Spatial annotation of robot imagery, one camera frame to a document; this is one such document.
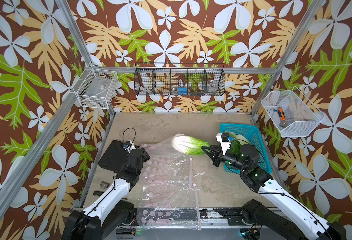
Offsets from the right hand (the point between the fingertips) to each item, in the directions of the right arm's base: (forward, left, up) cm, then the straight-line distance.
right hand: (203, 147), depth 68 cm
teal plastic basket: (+25, -40, -22) cm, 52 cm away
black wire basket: (+51, +10, +3) cm, 52 cm away
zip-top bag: (+9, +20, -24) cm, 33 cm away
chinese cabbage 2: (+19, -31, -21) cm, 42 cm away
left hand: (+9, +31, -15) cm, 36 cm away
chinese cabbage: (0, +7, +2) cm, 7 cm away
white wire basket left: (+36, +59, +7) cm, 70 cm away
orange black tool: (+24, -48, -2) cm, 54 cm away
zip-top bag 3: (-20, +16, -27) cm, 37 cm away
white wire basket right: (+21, -53, -1) cm, 57 cm away
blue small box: (+41, +8, +1) cm, 42 cm away
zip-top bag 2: (-3, +17, -28) cm, 33 cm away
